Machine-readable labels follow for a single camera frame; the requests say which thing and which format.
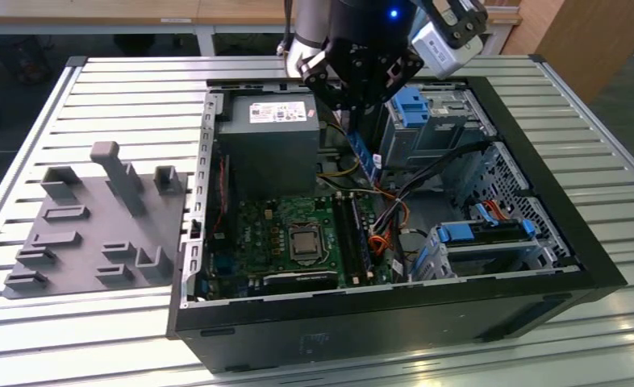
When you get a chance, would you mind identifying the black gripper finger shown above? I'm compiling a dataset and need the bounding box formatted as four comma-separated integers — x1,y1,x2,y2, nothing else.
367,55,425,110
299,38,359,113

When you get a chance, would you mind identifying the blue RAM stick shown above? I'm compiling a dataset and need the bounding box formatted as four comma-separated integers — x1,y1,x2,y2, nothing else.
345,116,384,179

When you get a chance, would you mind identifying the black RAM slot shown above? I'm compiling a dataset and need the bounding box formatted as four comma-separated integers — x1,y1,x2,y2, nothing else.
331,192,353,288

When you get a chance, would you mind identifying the black RAM stick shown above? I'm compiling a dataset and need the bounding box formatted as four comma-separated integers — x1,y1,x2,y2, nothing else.
351,196,375,284

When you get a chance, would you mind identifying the blue plastic drive latch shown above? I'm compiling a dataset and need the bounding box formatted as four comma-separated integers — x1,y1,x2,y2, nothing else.
392,93,431,128

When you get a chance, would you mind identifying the silver metal drive bay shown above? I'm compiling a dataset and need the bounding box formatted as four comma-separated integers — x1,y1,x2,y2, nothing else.
379,85,497,171

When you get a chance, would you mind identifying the grey power supply unit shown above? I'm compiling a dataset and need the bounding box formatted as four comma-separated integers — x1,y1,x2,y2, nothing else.
216,94,320,195

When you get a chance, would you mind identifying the perforated metal disk cage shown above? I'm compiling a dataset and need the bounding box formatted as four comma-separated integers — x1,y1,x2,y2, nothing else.
455,141,579,269

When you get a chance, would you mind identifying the wooden cabinet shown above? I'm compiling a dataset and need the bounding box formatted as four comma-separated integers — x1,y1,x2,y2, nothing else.
501,0,634,104

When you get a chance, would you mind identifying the green motherboard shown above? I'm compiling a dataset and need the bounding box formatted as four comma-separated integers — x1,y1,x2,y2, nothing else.
205,189,403,302

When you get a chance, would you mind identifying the blue disk carrier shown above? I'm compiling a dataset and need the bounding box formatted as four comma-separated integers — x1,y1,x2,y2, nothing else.
433,219,537,245

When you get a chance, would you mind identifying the silver CPU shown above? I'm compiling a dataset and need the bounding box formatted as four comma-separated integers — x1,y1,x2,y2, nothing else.
289,231,323,261

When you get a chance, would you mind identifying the black graphics card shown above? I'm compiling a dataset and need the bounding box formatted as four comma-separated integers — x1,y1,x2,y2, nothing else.
261,268,340,296

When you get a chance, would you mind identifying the grey parts rack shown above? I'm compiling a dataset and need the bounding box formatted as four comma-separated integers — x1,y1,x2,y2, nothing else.
2,140,192,300

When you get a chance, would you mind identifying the black PC case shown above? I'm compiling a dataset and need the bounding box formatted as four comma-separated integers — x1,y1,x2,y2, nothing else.
164,75,629,374

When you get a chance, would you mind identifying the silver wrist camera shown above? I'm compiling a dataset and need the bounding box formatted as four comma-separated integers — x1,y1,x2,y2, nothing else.
409,0,491,81

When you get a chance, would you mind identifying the black flat cable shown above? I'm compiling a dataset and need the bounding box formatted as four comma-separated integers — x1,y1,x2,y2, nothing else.
395,139,492,199

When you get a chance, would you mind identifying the yellow wire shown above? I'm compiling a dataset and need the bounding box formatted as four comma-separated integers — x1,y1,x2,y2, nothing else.
317,123,364,178

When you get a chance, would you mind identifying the blue disk wire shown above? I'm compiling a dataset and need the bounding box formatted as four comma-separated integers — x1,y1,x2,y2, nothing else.
475,203,503,227

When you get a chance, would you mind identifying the orange disk wire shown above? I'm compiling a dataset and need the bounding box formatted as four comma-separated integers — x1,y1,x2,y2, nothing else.
487,199,516,221

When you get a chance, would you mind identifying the red wire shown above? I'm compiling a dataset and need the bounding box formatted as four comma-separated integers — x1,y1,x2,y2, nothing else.
209,155,226,238

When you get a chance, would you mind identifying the wooden desk white frame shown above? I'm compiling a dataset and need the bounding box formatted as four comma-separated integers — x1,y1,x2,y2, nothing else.
0,0,523,56

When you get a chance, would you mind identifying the orange wire bundle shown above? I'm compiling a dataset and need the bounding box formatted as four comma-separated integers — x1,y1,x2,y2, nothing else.
368,235,399,257

